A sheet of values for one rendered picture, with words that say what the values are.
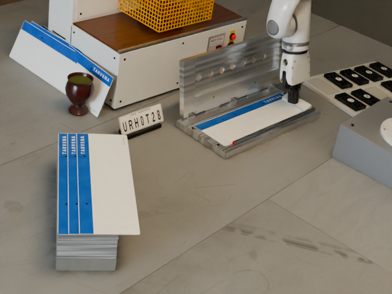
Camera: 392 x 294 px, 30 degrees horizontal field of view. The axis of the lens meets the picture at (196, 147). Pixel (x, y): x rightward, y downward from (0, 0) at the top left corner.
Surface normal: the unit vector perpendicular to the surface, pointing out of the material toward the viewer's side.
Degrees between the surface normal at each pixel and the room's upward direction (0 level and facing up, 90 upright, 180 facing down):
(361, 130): 3
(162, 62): 90
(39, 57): 63
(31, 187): 0
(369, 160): 90
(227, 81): 79
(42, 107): 0
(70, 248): 90
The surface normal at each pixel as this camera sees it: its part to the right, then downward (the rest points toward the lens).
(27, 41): -0.54, -0.11
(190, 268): 0.14, -0.84
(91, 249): 0.15, 0.55
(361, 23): -0.65, 0.33
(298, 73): 0.70, 0.26
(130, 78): 0.69, 0.47
